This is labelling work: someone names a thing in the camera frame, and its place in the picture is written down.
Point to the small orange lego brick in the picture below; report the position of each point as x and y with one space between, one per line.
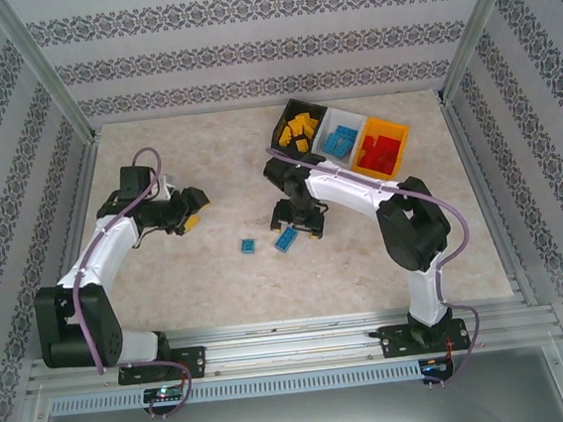
302 144
312 131

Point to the sheet metal shelf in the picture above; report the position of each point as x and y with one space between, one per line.
301 418

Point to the black plastic bin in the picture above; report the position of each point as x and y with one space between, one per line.
296 107

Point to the small controller board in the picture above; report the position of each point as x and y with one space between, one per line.
436 365
164 393

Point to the aluminium frame post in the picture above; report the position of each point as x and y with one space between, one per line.
39 65
478 22

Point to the aluminium mounting rail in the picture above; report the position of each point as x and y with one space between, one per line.
295 352

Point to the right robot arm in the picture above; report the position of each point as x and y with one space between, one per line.
413 228

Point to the white plastic bin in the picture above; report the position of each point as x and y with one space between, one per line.
334 116

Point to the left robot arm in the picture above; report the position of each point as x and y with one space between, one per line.
78 330

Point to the small blue lego brick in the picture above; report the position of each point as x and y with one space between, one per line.
248 245

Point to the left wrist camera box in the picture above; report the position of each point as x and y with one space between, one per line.
168 187

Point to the aluminium side rail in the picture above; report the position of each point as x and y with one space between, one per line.
468 153
82 190

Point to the yellow plastic bin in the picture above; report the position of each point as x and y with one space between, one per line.
383 125

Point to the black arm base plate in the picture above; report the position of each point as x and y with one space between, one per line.
191 362
391 342

